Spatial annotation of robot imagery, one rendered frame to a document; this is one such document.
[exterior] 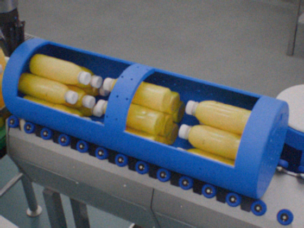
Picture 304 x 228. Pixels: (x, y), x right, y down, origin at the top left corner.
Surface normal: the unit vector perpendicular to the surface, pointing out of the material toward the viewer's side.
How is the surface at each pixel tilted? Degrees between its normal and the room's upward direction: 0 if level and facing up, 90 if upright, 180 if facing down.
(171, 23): 0
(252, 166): 70
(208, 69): 0
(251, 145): 49
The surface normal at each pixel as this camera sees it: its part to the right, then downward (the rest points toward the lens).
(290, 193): -0.04, -0.79
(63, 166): -0.47, 0.25
